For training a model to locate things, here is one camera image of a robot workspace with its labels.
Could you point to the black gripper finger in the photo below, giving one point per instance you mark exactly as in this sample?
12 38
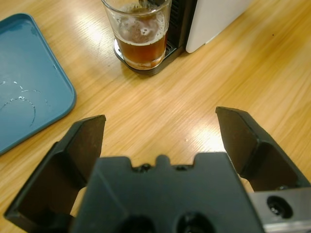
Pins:
257 150
60 167

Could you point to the clear glass cup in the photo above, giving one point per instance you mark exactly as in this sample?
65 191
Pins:
141 34

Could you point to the white capsule coffee machine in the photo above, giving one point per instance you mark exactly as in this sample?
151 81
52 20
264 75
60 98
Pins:
206 21

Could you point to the teal plastic tray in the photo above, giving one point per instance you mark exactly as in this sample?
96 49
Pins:
26 85

